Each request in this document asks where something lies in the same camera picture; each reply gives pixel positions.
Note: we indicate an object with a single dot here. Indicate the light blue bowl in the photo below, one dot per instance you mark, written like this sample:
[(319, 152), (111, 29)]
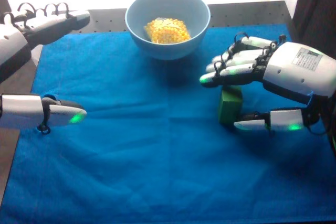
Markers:
[(160, 51)]

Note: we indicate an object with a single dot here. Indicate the blue cloth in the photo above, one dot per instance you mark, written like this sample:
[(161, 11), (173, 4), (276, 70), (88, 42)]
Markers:
[(131, 155)]

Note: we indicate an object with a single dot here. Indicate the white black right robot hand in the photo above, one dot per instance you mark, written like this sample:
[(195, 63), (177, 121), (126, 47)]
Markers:
[(296, 69)]

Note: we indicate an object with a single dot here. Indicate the yellow toy corn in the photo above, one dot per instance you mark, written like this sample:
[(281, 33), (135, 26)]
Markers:
[(168, 33)]

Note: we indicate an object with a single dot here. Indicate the green block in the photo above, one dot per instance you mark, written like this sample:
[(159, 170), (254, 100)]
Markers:
[(229, 104)]

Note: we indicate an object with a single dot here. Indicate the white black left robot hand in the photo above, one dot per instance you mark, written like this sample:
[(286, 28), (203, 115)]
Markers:
[(15, 43)]

